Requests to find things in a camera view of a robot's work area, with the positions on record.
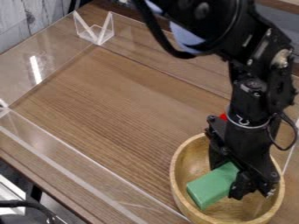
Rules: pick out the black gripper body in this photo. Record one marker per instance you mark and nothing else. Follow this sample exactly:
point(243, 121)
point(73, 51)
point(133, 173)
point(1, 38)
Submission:
point(246, 146)

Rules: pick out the black table leg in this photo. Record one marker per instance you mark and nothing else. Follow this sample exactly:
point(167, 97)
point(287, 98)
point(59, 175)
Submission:
point(36, 193)

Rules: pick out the green rectangular block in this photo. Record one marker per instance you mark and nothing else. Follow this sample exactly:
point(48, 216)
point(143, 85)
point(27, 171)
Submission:
point(211, 187)

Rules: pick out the red plush strawberry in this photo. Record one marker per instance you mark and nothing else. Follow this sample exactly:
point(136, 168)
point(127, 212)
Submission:
point(223, 117)

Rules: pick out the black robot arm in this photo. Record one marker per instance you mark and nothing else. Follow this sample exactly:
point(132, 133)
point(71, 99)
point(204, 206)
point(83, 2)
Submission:
point(226, 27)

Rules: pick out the brown wooden bowl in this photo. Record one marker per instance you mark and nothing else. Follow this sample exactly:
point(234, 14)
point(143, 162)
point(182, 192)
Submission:
point(190, 164)

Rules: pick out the clear acrylic enclosure wall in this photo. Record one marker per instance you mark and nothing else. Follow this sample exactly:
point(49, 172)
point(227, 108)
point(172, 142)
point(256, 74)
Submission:
point(96, 115)

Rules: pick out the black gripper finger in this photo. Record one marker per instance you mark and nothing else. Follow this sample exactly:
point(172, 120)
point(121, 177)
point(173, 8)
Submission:
point(247, 183)
point(218, 159)

